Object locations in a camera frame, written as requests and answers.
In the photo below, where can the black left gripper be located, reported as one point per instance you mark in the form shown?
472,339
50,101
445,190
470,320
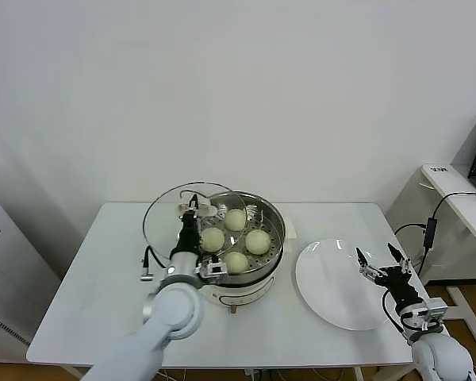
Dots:
188,238

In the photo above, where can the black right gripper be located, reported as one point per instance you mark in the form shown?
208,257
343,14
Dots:
398,283

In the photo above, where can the round glass lid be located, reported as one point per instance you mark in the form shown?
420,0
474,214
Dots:
162,222

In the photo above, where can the white steamed baozi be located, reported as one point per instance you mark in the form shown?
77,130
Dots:
258,242
213,240
235,219
237,262

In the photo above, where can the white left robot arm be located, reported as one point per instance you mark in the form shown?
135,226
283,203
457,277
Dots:
166,317

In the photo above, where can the steel perforated steamer basket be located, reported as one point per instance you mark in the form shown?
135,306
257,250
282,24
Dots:
275,230

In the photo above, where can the white round plate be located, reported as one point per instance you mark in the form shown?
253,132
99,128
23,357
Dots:
329,285

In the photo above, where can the white side desk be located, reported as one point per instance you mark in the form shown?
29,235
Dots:
460,206

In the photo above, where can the cream electric cooker base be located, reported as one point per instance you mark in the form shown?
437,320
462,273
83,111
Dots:
254,293

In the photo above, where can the white floor cabinet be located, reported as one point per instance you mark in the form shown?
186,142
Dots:
12,258

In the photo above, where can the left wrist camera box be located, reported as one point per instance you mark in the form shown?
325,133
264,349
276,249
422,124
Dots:
213,270

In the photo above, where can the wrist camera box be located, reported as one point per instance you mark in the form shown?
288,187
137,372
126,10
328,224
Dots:
432,315
213,270

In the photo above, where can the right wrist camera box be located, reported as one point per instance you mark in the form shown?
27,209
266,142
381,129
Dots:
432,315

